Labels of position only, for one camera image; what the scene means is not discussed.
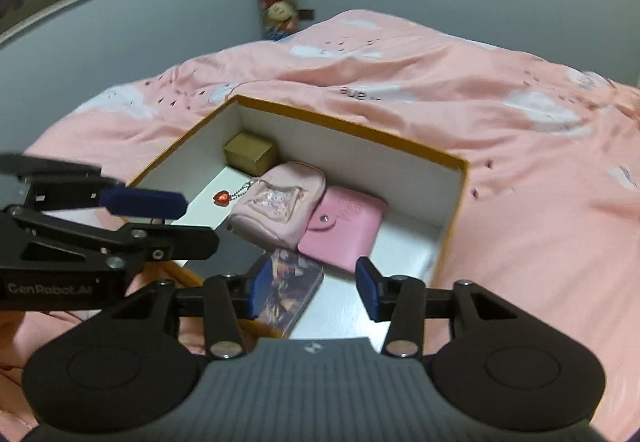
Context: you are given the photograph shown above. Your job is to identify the pink cloud print blanket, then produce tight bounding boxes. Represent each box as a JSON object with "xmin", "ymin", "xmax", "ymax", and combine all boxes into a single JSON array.
[{"xmin": 0, "ymin": 8, "xmax": 640, "ymax": 442}]

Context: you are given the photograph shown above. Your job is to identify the dark grey box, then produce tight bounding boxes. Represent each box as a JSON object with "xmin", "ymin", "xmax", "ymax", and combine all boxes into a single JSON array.
[{"xmin": 187, "ymin": 231, "xmax": 263, "ymax": 284}]

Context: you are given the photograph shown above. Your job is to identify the dark starry photo card box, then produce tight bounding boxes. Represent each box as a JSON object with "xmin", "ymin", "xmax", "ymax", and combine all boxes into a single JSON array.
[{"xmin": 256, "ymin": 249, "xmax": 325, "ymax": 339}]

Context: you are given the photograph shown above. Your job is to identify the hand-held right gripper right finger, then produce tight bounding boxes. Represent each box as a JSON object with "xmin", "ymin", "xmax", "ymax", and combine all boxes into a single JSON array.
[{"xmin": 354, "ymin": 256, "xmax": 518, "ymax": 358}]

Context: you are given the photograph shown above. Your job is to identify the orange cardboard box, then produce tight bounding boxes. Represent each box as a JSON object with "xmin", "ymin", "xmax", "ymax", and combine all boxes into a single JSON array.
[{"xmin": 125, "ymin": 94, "xmax": 471, "ymax": 338}]

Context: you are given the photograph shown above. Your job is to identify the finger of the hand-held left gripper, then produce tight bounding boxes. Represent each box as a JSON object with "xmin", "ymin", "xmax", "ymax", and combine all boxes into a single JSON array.
[
  {"xmin": 4, "ymin": 203, "xmax": 221, "ymax": 279},
  {"xmin": 0, "ymin": 153, "xmax": 188, "ymax": 219}
]

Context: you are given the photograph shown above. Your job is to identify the pink snap card wallet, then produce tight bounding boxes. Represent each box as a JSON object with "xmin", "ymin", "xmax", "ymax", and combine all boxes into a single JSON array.
[{"xmin": 297, "ymin": 186, "xmax": 390, "ymax": 275}]

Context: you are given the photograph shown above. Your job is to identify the small gold box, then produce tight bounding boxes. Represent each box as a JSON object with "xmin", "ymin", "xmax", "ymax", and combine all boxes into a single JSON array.
[{"xmin": 222, "ymin": 132, "xmax": 280, "ymax": 175}]

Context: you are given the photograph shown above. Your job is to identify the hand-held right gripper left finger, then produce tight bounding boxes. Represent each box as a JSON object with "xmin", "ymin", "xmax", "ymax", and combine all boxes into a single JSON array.
[{"xmin": 112, "ymin": 255, "xmax": 275, "ymax": 359}]

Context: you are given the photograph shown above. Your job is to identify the pink mini backpack pouch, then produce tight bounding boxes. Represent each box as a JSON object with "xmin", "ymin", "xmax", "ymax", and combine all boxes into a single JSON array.
[{"xmin": 214, "ymin": 161, "xmax": 327, "ymax": 245}]

